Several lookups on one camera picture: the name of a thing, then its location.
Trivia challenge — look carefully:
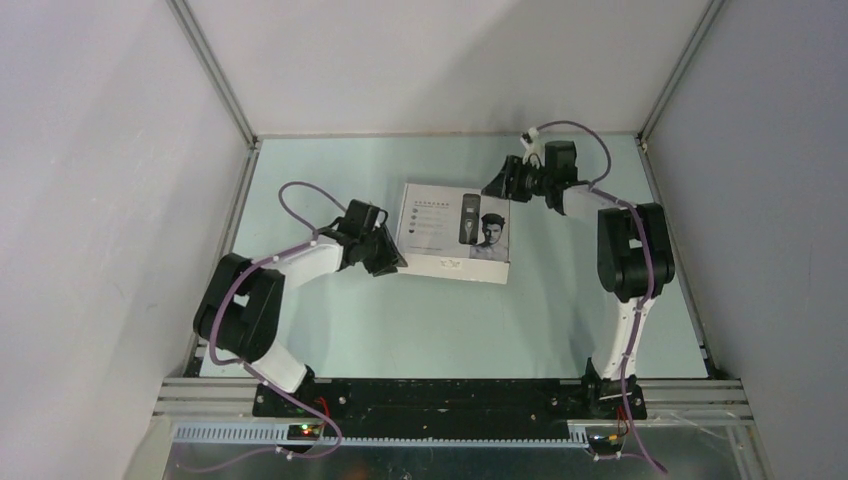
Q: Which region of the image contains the aluminium frame post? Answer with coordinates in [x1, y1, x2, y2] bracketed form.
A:
[638, 0, 726, 141]
[166, 0, 258, 148]

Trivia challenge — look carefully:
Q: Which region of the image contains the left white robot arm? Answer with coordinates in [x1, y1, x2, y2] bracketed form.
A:
[193, 200, 407, 417]

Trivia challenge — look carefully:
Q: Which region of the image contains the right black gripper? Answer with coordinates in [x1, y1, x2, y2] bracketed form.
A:
[481, 156, 553, 204]

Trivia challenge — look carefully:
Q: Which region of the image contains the aluminium frame post left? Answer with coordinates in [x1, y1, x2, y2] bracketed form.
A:
[166, 0, 258, 148]

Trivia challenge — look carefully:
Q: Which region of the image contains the aluminium frame post right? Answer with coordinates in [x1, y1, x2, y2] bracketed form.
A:
[638, 0, 726, 141]

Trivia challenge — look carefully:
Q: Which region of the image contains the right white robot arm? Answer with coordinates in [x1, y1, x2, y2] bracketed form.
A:
[481, 140, 676, 418]

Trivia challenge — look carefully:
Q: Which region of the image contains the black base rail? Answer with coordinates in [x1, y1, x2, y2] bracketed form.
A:
[254, 377, 647, 441]

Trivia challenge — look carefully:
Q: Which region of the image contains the white cardboard kit box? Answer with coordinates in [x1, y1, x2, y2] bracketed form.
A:
[396, 183, 510, 285]

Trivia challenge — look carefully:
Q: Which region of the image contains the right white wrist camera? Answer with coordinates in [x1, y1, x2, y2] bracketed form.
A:
[520, 127, 544, 167]

